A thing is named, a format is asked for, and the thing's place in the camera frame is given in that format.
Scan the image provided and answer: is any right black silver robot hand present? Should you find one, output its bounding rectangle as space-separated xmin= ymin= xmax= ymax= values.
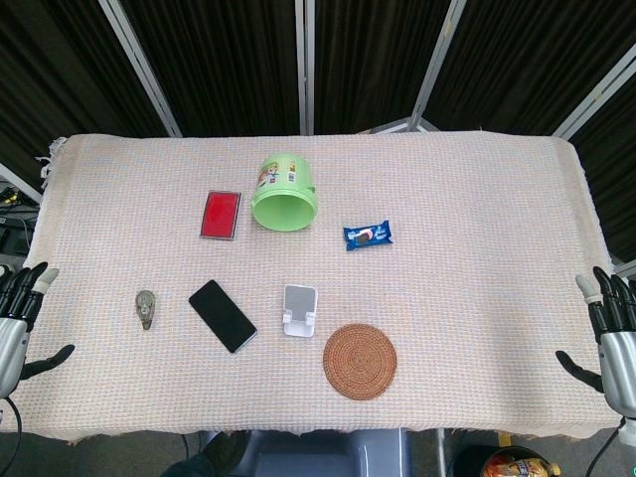
xmin=555 ymin=266 xmax=636 ymax=414

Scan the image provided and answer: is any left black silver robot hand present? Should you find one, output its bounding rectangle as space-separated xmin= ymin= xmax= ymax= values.
xmin=0 ymin=261 xmax=76 ymax=399

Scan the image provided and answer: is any black smartphone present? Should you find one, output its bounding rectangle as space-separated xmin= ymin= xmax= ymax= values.
xmin=188 ymin=278 xmax=258 ymax=355

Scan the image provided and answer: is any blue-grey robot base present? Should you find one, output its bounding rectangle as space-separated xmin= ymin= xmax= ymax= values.
xmin=245 ymin=427 xmax=414 ymax=477

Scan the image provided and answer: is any red rectangular case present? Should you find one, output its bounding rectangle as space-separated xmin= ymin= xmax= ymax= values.
xmin=199 ymin=190 xmax=242 ymax=242

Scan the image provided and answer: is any white phone stand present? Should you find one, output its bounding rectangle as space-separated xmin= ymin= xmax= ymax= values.
xmin=282 ymin=283 xmax=319 ymax=338

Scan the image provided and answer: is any correction tape dispenser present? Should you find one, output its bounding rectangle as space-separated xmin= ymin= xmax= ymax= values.
xmin=134 ymin=289 xmax=156 ymax=331

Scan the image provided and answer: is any orange snack bag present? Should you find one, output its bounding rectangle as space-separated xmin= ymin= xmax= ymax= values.
xmin=484 ymin=452 xmax=561 ymax=477

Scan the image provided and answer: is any beige woven tablecloth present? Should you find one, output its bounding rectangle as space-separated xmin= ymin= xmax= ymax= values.
xmin=7 ymin=129 xmax=630 ymax=446

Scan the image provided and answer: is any black round bin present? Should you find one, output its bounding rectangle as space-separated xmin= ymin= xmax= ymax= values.
xmin=454 ymin=443 xmax=563 ymax=477

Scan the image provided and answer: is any black pleated screen panel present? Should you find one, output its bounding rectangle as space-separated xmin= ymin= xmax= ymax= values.
xmin=570 ymin=83 xmax=636 ymax=262
xmin=118 ymin=0 xmax=305 ymax=138
xmin=420 ymin=0 xmax=636 ymax=136
xmin=0 ymin=0 xmax=171 ymax=200
xmin=314 ymin=0 xmax=454 ymax=135

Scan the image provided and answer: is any black rounded object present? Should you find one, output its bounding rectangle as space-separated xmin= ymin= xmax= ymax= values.
xmin=171 ymin=429 xmax=250 ymax=477

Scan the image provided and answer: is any round brown woven coaster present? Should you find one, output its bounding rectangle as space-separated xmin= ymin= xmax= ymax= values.
xmin=322 ymin=323 xmax=398 ymax=399

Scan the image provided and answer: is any blue cookie packet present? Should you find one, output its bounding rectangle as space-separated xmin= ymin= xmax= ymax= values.
xmin=342 ymin=219 xmax=395 ymax=252

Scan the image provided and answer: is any green plastic bucket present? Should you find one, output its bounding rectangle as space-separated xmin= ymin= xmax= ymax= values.
xmin=249 ymin=153 xmax=319 ymax=234

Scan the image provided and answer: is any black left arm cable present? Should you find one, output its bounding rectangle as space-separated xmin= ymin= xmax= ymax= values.
xmin=0 ymin=396 xmax=25 ymax=448

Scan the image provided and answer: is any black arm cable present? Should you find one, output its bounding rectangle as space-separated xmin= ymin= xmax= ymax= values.
xmin=584 ymin=415 xmax=628 ymax=477
xmin=0 ymin=396 xmax=25 ymax=448

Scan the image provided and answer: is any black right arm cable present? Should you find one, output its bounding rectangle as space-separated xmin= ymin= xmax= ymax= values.
xmin=584 ymin=415 xmax=628 ymax=477

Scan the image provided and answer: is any grey screen frame post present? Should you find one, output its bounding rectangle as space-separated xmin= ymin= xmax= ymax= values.
xmin=294 ymin=0 xmax=317 ymax=135
xmin=97 ymin=0 xmax=183 ymax=138
xmin=372 ymin=0 xmax=469 ymax=135
xmin=550 ymin=48 xmax=636 ymax=140
xmin=0 ymin=161 xmax=44 ymax=204

